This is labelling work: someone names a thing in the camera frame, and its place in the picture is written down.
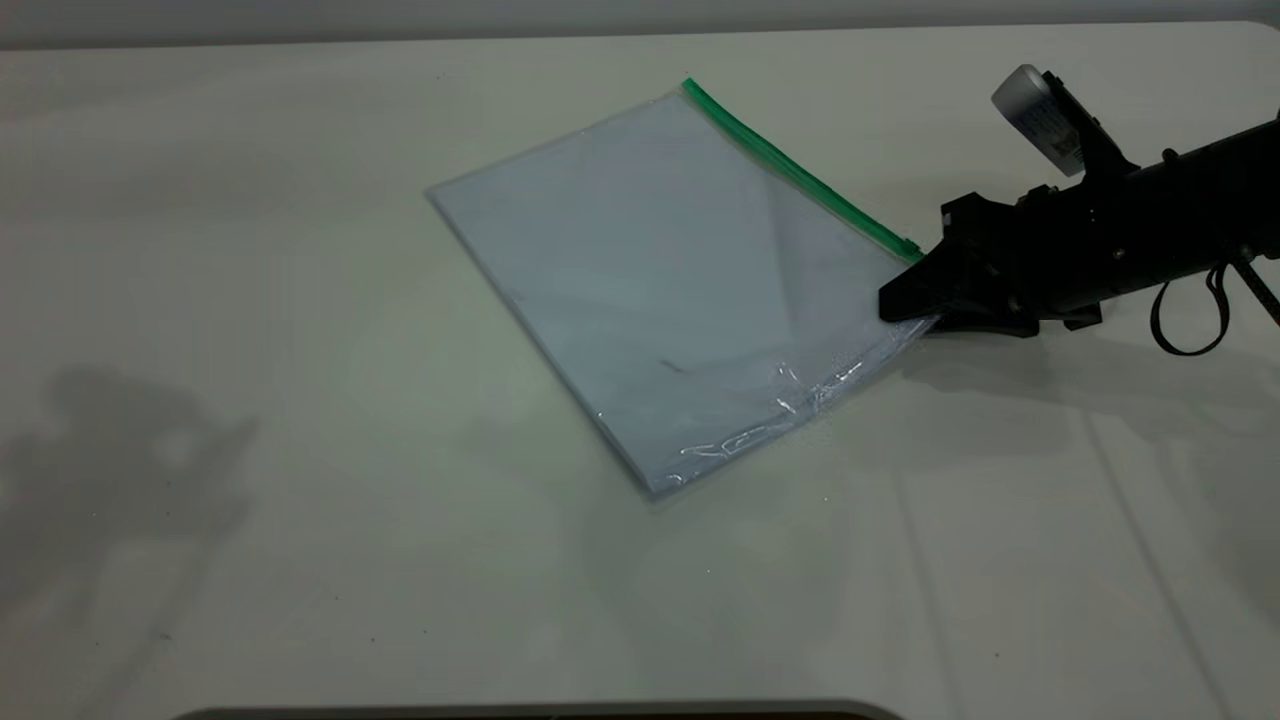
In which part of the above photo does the clear bag with green zipper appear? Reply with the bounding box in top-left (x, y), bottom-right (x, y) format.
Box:
top-left (425, 78), bottom-right (941, 498)

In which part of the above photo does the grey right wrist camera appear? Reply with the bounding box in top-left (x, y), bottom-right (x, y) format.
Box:
top-left (990, 64), bottom-right (1141, 181)

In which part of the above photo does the black looped cable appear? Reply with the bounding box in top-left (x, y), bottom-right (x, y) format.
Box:
top-left (1148, 245), bottom-right (1280, 358)

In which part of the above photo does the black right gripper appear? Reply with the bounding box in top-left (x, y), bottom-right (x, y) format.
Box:
top-left (878, 170), bottom-right (1136, 336)

